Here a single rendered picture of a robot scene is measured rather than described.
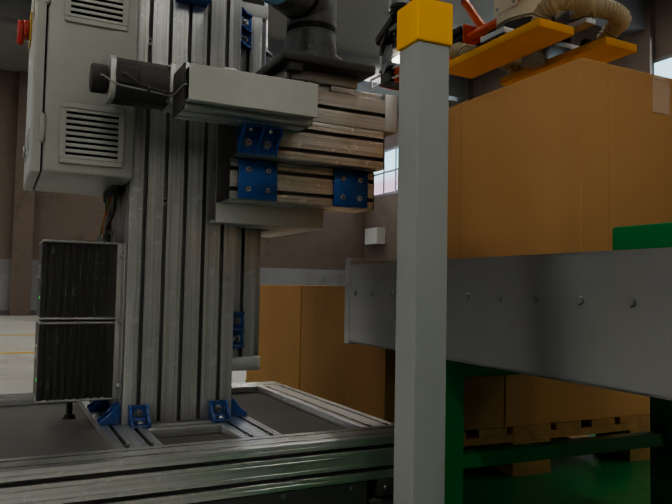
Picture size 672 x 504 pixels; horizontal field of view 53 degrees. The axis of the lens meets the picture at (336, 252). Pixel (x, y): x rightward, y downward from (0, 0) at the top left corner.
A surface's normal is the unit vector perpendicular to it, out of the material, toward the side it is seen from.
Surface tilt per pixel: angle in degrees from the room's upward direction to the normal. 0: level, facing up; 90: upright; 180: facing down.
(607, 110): 90
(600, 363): 90
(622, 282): 90
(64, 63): 90
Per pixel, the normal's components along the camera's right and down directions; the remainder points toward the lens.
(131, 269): 0.45, -0.04
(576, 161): -0.89, -0.04
